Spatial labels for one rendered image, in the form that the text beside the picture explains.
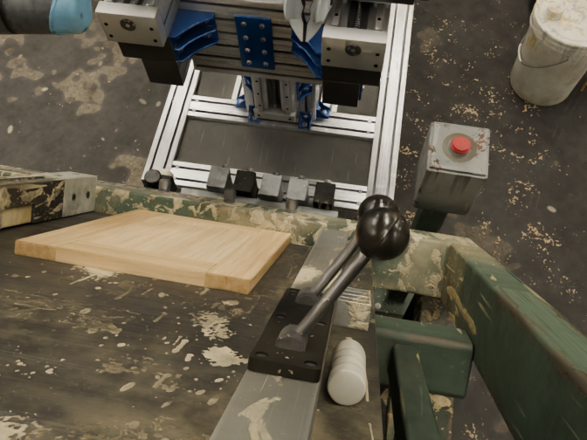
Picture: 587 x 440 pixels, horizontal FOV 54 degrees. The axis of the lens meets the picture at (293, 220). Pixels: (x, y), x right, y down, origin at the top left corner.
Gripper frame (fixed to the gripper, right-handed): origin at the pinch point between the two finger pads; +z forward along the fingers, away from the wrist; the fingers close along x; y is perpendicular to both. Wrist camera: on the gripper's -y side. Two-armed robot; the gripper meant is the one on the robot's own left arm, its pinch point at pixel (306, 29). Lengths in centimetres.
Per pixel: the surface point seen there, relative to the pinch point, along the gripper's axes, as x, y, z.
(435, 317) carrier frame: 28, -12, 58
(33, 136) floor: -123, -111, 94
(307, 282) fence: 5.8, 23.8, 20.5
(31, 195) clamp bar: -42, 4, 31
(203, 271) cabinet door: -7.6, 20.6, 24.8
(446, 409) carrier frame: 32, 3, 66
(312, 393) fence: 9, 49, 6
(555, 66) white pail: 72, -143, 51
